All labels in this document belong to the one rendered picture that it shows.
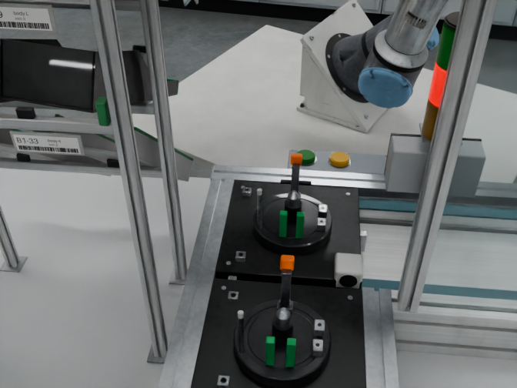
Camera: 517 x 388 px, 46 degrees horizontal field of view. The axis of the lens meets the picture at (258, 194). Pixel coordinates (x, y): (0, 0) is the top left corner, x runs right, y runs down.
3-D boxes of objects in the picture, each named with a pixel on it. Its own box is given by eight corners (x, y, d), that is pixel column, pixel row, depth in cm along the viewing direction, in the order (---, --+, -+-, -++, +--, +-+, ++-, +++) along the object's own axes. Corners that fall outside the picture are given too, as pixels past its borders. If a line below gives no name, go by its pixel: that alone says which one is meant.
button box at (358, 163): (288, 171, 132) (289, 148, 128) (386, 177, 130) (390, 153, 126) (286, 192, 127) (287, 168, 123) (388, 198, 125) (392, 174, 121)
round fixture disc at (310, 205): (256, 198, 114) (256, 190, 113) (331, 203, 113) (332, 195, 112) (248, 251, 103) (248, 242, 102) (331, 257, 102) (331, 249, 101)
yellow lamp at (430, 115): (419, 122, 81) (425, 89, 78) (458, 124, 81) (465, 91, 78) (423, 143, 77) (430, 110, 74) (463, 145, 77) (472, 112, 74)
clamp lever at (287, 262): (278, 300, 92) (281, 253, 89) (291, 301, 92) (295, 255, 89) (277, 312, 88) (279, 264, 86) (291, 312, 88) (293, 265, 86)
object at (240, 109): (266, 32, 201) (266, 24, 199) (550, 113, 163) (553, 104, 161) (118, 133, 155) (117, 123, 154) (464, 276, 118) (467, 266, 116)
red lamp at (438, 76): (425, 88, 78) (433, 54, 75) (465, 91, 78) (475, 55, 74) (430, 109, 74) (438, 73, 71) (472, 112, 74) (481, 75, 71)
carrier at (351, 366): (214, 285, 100) (209, 230, 92) (361, 297, 98) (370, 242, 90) (185, 422, 82) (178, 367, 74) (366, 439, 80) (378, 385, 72)
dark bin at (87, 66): (106, 84, 104) (108, 39, 102) (178, 95, 101) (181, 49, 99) (-1, 98, 77) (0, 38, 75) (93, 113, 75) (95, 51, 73)
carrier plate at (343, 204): (234, 188, 119) (234, 179, 118) (357, 195, 118) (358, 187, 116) (215, 279, 101) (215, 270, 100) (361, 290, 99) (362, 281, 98)
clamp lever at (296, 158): (288, 192, 111) (291, 152, 109) (300, 193, 111) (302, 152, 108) (288, 199, 108) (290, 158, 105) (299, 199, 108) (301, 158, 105)
